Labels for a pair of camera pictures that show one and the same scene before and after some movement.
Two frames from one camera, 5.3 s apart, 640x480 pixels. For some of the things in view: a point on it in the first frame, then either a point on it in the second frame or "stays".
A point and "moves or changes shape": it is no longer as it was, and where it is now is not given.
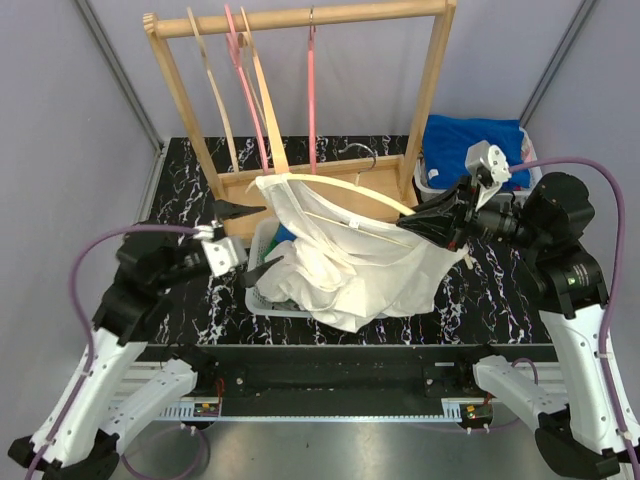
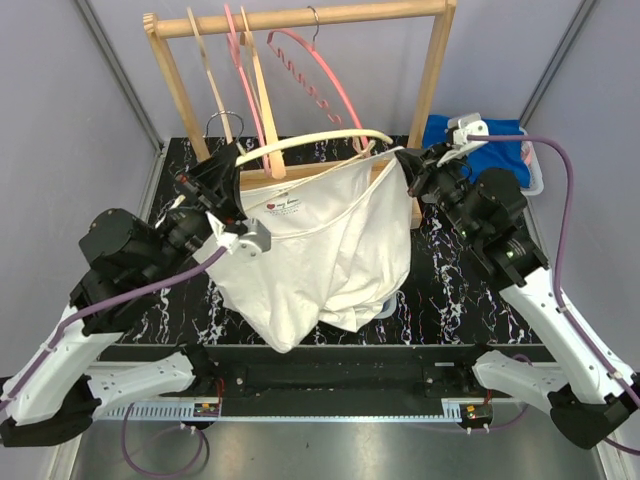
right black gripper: (435, 222) -> (422, 169)
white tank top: (349, 273) moves or changes shape
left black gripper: (226, 211) -> (209, 183)
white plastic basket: (259, 233) -> (389, 305)
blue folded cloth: (447, 139) stays
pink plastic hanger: (235, 51) stays
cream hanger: (372, 236) -> (346, 133)
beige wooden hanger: (214, 84) stays
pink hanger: (312, 84) -> (312, 47)
